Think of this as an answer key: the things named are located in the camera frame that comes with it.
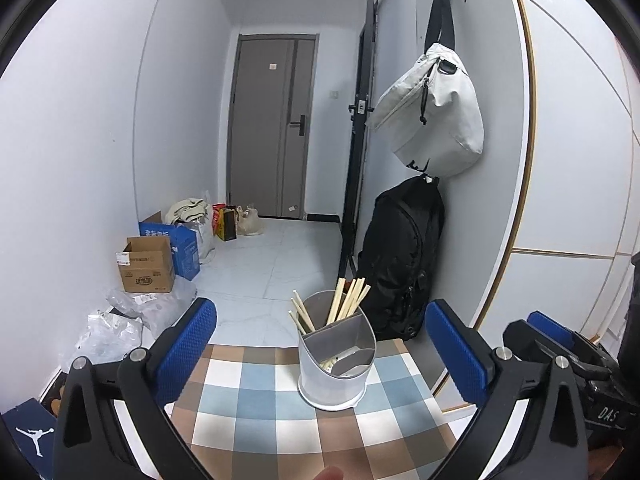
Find separate bamboo chopstick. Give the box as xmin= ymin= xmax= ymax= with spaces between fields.
xmin=292 ymin=290 xmax=316 ymax=333

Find person left hand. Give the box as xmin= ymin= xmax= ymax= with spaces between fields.
xmin=312 ymin=466 xmax=344 ymax=480

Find navy jordan shoe box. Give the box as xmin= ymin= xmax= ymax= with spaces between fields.
xmin=2 ymin=398 xmax=58 ymax=479

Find white plastic bags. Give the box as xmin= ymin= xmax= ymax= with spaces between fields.
xmin=66 ymin=312 xmax=143 ymax=364

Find grey parcel bag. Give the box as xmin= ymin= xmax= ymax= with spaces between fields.
xmin=106 ymin=276 xmax=198 ymax=338

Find checkered tablecloth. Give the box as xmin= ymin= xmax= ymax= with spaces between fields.
xmin=168 ymin=340 xmax=456 ymax=480

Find black backpack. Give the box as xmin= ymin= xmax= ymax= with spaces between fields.
xmin=357 ymin=177 xmax=446 ymax=341

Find brown cardboard box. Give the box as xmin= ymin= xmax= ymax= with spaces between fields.
xmin=116 ymin=235 xmax=175 ymax=294

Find blue cardboard box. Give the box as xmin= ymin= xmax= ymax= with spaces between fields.
xmin=139 ymin=212 xmax=200 ymax=281

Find white utensil holder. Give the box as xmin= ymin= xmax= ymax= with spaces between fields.
xmin=297 ymin=290 xmax=376 ymax=412

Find cream cloth bag pile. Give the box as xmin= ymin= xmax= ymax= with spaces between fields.
xmin=164 ymin=198 xmax=214 ymax=263

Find red yellow snack bag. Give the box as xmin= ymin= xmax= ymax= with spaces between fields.
xmin=213 ymin=204 xmax=238 ymax=242

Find grey sling bag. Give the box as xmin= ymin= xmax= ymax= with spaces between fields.
xmin=368 ymin=0 xmax=484 ymax=179

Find beige tote bag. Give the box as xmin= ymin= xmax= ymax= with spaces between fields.
xmin=236 ymin=206 xmax=262 ymax=236

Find black metal stand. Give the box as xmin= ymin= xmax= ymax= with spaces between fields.
xmin=337 ymin=0 xmax=376 ymax=278

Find grey door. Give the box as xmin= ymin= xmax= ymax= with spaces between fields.
xmin=227 ymin=34 xmax=318 ymax=220

